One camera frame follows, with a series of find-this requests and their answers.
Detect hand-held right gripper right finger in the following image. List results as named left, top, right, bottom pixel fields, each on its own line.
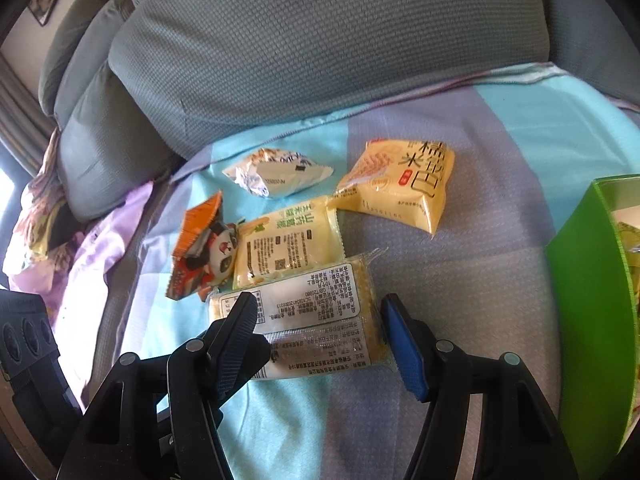
left=380, top=294, right=578, bottom=480

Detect yellow and black snack packet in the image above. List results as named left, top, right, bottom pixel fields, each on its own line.
left=614, top=210, right=640, bottom=316

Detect purple cloth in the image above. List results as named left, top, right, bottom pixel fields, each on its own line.
left=10, top=180, right=156, bottom=413

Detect clear long biscuit packet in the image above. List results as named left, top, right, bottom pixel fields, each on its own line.
left=207, top=247, right=392, bottom=382

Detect pale yellow snack packet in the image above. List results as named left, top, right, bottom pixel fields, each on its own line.
left=232, top=195, right=347, bottom=291

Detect large grey sofa cushion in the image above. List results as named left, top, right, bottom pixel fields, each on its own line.
left=109, top=0, right=551, bottom=158

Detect grey striped curtain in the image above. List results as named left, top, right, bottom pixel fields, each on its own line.
left=0, top=55, right=56, bottom=181

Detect yellow rice cracker packet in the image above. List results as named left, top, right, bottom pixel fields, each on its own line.
left=327, top=139, right=457, bottom=235

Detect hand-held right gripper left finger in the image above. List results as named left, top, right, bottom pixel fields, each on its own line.
left=57, top=290, right=271, bottom=480

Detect green cardboard box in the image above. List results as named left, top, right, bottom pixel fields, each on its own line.
left=545, top=174, right=640, bottom=453

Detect orange snack packet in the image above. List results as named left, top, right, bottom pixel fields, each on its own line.
left=167, top=192, right=242, bottom=303

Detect white snack packet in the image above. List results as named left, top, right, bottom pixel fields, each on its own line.
left=222, top=149, right=334, bottom=199

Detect floral patterned cloth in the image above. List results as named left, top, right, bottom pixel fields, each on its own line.
left=4, top=160, right=77, bottom=277

